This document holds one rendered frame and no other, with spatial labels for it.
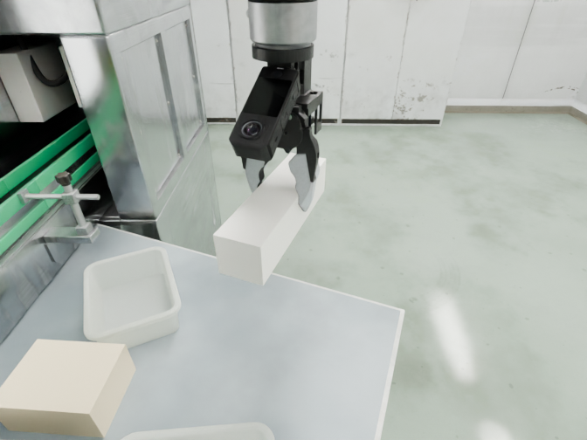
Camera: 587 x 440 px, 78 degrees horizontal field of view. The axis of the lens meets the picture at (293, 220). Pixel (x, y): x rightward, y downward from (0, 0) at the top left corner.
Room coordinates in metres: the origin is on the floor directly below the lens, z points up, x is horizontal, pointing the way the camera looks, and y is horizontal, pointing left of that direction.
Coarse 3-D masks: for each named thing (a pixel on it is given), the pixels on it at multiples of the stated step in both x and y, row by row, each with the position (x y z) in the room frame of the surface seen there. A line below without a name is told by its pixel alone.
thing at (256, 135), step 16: (256, 80) 0.42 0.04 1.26; (272, 80) 0.42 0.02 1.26; (288, 80) 0.41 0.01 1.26; (256, 96) 0.40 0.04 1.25; (272, 96) 0.40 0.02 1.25; (288, 96) 0.40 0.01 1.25; (256, 112) 0.38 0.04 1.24; (272, 112) 0.38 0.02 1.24; (288, 112) 0.39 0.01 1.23; (240, 128) 0.36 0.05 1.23; (256, 128) 0.35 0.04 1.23; (272, 128) 0.36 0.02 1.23; (240, 144) 0.35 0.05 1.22; (256, 144) 0.34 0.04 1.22; (272, 144) 0.35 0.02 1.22
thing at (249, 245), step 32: (288, 160) 0.53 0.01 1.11; (320, 160) 0.53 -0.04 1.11; (256, 192) 0.43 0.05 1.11; (288, 192) 0.43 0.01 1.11; (320, 192) 0.51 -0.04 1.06; (224, 224) 0.35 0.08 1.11; (256, 224) 0.35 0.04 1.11; (288, 224) 0.39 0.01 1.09; (224, 256) 0.33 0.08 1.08; (256, 256) 0.31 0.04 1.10
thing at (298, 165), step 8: (296, 160) 0.42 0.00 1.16; (304, 160) 0.42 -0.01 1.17; (296, 168) 0.42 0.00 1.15; (304, 168) 0.42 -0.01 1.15; (296, 176) 0.42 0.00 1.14; (304, 176) 0.42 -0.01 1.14; (296, 184) 0.42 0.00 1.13; (304, 184) 0.42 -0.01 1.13; (312, 184) 0.41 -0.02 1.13; (304, 192) 0.42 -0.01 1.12; (312, 192) 0.42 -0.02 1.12; (304, 200) 0.42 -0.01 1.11; (312, 200) 0.43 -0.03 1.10; (304, 208) 0.42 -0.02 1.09
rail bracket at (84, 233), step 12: (60, 180) 0.66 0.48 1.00; (24, 192) 0.67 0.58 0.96; (72, 192) 0.67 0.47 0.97; (72, 204) 0.66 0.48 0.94; (60, 228) 0.69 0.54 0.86; (72, 228) 0.69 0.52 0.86; (84, 228) 0.66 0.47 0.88; (96, 228) 0.69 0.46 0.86; (48, 240) 0.65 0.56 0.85; (60, 240) 0.65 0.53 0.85; (72, 240) 0.65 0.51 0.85; (84, 240) 0.65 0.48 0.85; (60, 252) 0.68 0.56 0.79
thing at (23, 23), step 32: (0, 0) 0.88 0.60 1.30; (32, 0) 0.87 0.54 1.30; (64, 0) 0.87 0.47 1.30; (96, 0) 0.87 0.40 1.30; (128, 0) 1.02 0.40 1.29; (160, 0) 1.25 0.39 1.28; (0, 32) 0.88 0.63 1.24; (32, 32) 0.87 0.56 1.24; (64, 32) 0.87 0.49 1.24; (96, 32) 0.87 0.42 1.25
